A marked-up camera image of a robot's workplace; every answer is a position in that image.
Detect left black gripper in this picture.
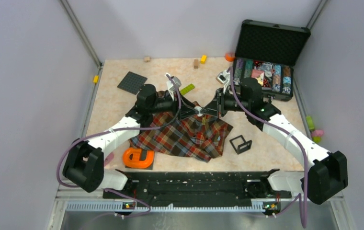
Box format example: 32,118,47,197
149,89,198,120

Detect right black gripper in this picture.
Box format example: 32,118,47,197
201,88,250,118

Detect plaid flannel shirt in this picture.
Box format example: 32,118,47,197
129,91,233,162

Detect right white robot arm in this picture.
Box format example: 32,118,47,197
200,78,348,205

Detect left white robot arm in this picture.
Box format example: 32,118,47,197
58,84,198,198

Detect green lego brick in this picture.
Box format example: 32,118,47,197
180,84,195,95

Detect brown wooden block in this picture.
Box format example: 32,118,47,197
193,59,199,69

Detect yellow lego brick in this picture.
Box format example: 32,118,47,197
199,55,207,64

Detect dark grey lego baseplate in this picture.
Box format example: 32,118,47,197
117,71,147,95

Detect black aluminium case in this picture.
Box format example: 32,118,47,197
232,19,311,101

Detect pink foam block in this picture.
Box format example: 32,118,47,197
103,153,114,167

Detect green and pink blocks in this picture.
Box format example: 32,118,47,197
306,115,324,143

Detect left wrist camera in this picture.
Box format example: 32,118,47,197
165,73,182,94

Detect black wire frame cube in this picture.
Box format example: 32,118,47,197
229,135,253,155

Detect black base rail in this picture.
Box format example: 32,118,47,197
102,170,292,208

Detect yellow block near wall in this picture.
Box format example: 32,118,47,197
93,75,99,84

